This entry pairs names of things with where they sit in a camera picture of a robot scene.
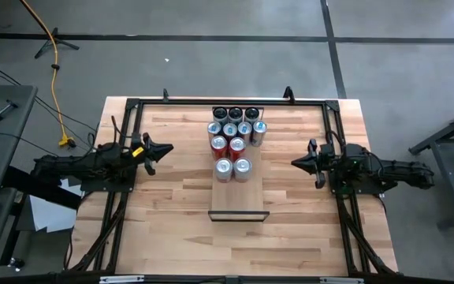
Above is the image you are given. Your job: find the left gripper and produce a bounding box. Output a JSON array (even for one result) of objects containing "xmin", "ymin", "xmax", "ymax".
[{"xmin": 130, "ymin": 133, "xmax": 175, "ymax": 177}]

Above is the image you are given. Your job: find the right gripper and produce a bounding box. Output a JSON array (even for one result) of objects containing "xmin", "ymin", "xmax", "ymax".
[{"xmin": 291, "ymin": 138, "xmax": 344, "ymax": 189}]

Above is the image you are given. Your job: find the orange Fanta soda can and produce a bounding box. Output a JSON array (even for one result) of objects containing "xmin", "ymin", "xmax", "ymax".
[{"xmin": 210, "ymin": 135, "xmax": 229, "ymax": 161}]

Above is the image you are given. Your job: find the blue silver energy drink can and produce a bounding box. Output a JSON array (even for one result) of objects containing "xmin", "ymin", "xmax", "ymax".
[
  {"xmin": 251, "ymin": 120, "xmax": 268, "ymax": 148},
  {"xmin": 222, "ymin": 122, "xmax": 239, "ymax": 139},
  {"xmin": 237, "ymin": 121, "xmax": 253, "ymax": 140}
]

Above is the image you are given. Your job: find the white can red base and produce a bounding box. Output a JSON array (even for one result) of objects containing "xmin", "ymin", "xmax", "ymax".
[{"xmin": 214, "ymin": 157, "xmax": 234, "ymax": 183}]

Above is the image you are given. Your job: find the white can orange base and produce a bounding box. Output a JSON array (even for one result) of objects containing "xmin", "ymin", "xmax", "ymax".
[{"xmin": 233, "ymin": 157, "xmax": 253, "ymax": 183}]

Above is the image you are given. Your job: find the white Celsius can palm print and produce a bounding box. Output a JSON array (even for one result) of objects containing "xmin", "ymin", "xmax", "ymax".
[
  {"xmin": 244, "ymin": 106, "xmax": 260, "ymax": 123},
  {"xmin": 212, "ymin": 106, "xmax": 229, "ymax": 124},
  {"xmin": 228, "ymin": 106, "xmax": 244, "ymax": 124}
]

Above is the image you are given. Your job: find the orange soda can blue logo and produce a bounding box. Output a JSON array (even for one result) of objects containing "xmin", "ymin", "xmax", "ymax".
[{"xmin": 229, "ymin": 136, "xmax": 247, "ymax": 161}]

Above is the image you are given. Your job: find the white paper sheet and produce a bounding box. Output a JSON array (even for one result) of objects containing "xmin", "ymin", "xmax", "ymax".
[{"xmin": 28, "ymin": 177, "xmax": 79, "ymax": 234}]

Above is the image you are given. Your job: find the black tripod stand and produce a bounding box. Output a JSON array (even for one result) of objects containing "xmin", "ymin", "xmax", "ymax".
[{"xmin": 33, "ymin": 26, "xmax": 80, "ymax": 60}]

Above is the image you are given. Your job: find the gray desk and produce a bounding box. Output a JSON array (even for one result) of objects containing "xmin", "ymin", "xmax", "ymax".
[{"xmin": 0, "ymin": 84, "xmax": 39, "ymax": 279}]

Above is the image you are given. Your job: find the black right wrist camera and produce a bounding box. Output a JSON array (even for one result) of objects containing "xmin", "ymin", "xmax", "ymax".
[{"xmin": 319, "ymin": 142, "xmax": 335, "ymax": 159}]

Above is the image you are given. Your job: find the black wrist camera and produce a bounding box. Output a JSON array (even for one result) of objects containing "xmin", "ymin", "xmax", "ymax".
[
  {"xmin": 319, "ymin": 142, "xmax": 335, "ymax": 159},
  {"xmin": 128, "ymin": 133, "xmax": 146, "ymax": 159}
]

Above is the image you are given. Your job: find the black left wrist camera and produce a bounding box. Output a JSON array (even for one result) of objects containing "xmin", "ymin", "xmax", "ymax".
[{"xmin": 128, "ymin": 133, "xmax": 146, "ymax": 159}]

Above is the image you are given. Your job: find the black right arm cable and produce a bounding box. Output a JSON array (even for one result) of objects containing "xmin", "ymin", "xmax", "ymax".
[{"xmin": 324, "ymin": 129, "xmax": 347, "ymax": 153}]

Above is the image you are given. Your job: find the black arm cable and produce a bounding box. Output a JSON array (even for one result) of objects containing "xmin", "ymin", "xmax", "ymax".
[
  {"xmin": 110, "ymin": 114, "xmax": 133, "ymax": 150},
  {"xmin": 324, "ymin": 129, "xmax": 347, "ymax": 153}
]

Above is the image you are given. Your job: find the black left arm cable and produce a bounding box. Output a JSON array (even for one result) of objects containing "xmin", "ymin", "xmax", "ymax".
[{"xmin": 110, "ymin": 114, "xmax": 133, "ymax": 150}]

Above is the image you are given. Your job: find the black table edge rail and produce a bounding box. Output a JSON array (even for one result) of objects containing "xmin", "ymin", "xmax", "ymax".
[{"xmin": 67, "ymin": 96, "xmax": 397, "ymax": 284}]

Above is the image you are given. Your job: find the black metal shelf frame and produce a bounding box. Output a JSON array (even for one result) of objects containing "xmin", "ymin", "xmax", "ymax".
[{"xmin": 207, "ymin": 105, "xmax": 270, "ymax": 222}]

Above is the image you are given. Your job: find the black floor cable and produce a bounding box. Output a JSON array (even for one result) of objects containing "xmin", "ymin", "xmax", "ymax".
[{"xmin": 0, "ymin": 57, "xmax": 99, "ymax": 157}]

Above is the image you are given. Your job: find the silver metal bracket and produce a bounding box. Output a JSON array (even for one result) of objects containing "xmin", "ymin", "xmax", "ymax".
[
  {"xmin": 319, "ymin": 276, "xmax": 365, "ymax": 284},
  {"xmin": 99, "ymin": 275, "xmax": 146, "ymax": 284}
]

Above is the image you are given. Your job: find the yellow cable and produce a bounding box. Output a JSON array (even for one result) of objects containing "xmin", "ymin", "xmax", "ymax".
[{"xmin": 20, "ymin": 0, "xmax": 77, "ymax": 148}]

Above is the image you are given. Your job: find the gray table base frame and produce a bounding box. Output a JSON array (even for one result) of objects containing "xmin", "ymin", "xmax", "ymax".
[{"xmin": 407, "ymin": 102, "xmax": 454, "ymax": 230}]

